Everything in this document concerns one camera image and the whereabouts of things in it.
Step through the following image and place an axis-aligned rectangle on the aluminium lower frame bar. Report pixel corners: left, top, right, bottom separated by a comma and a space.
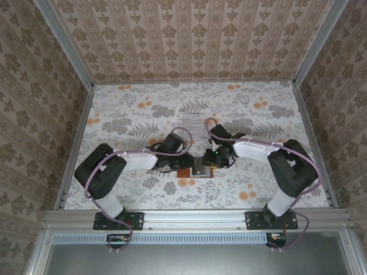
339, 229, 367, 275
27, 229, 54, 275

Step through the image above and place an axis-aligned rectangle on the floral patterned table cover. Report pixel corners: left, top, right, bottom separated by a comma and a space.
61, 81, 333, 210

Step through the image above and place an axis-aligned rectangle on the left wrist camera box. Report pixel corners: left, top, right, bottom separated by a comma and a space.
163, 133, 186, 152

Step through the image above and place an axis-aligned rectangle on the black connector board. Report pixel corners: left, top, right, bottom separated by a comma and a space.
265, 232, 287, 249
106, 233, 132, 249

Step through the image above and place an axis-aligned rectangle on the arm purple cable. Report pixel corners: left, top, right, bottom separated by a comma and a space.
205, 117, 322, 253
84, 127, 193, 254

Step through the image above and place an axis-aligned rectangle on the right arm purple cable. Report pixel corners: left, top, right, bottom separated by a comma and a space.
205, 117, 322, 253

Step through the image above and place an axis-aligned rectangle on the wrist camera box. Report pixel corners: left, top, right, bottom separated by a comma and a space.
163, 133, 186, 152
209, 124, 232, 141

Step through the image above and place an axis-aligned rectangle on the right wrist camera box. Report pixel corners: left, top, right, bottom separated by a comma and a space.
209, 124, 232, 141

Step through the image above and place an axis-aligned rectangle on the long aluminium base rail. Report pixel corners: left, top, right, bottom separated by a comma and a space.
41, 209, 355, 230

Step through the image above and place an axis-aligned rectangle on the brown leather card holder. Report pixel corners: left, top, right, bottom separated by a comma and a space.
177, 156, 215, 179

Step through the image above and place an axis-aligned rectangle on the aluminium frame post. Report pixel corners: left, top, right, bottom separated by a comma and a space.
292, 0, 350, 88
36, 0, 95, 90

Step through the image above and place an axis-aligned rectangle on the grey sheet metal panel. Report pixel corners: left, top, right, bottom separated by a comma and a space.
42, 243, 355, 275

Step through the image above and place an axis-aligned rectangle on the grey slotted cable duct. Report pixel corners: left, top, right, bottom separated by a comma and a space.
53, 232, 287, 245

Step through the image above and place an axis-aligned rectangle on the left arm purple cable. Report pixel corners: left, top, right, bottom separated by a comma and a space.
84, 127, 193, 254

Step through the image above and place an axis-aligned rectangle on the aluminium side rail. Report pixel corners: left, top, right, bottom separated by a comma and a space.
292, 84, 341, 209
53, 84, 96, 210

